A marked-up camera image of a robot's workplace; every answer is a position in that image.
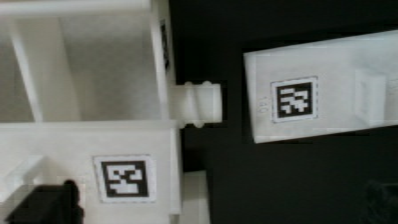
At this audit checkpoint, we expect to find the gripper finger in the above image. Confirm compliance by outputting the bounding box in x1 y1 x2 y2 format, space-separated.
4 180 86 224

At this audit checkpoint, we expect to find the white cabinet body box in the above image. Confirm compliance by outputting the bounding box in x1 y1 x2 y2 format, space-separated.
0 0 223 127

